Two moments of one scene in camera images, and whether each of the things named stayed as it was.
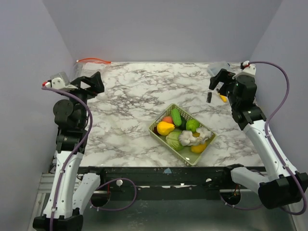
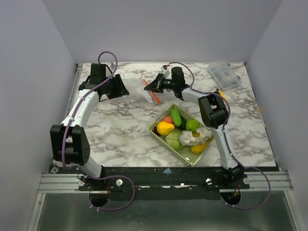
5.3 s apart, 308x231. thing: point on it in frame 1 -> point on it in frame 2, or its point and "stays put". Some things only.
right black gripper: [224, 78] -> [160, 82]
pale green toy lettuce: [173, 139] stays put
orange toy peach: [167, 119] stays put
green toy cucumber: [176, 117] stays put
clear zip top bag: [92, 65] -> [136, 86]
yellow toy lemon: [198, 148] stays put
